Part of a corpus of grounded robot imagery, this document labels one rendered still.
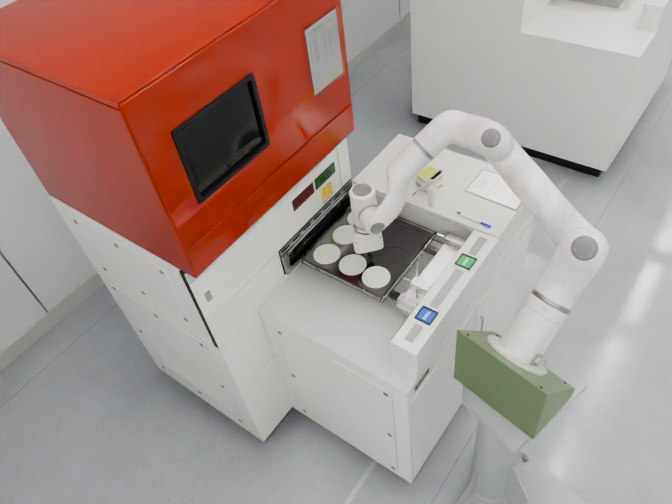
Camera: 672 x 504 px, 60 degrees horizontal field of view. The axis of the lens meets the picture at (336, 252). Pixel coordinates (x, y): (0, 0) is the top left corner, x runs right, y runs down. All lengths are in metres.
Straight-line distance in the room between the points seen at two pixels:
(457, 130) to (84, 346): 2.36
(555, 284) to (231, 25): 1.09
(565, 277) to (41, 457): 2.45
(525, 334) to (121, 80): 1.23
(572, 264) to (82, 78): 1.30
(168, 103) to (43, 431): 2.13
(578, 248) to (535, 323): 0.24
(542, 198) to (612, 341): 1.48
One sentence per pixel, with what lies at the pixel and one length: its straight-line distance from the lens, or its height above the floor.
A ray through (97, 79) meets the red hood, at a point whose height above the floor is 1.82.
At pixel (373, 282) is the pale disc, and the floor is 0.90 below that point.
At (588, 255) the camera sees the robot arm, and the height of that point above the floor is 1.28.
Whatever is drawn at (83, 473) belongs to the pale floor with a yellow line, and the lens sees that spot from 3.04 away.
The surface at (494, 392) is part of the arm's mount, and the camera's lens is 1.79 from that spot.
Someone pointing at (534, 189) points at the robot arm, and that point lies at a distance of 1.74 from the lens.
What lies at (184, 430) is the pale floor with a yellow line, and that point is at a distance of 2.93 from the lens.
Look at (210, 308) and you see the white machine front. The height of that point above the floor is 1.02.
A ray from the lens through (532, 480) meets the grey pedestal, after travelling 2.67.
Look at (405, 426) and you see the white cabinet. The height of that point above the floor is 0.58.
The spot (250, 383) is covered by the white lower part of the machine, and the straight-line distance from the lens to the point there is 2.34.
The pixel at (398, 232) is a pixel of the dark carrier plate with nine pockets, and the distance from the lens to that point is 2.19.
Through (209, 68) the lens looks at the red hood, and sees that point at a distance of 1.53.
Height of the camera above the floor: 2.47
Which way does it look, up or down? 47 degrees down
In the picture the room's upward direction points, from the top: 10 degrees counter-clockwise
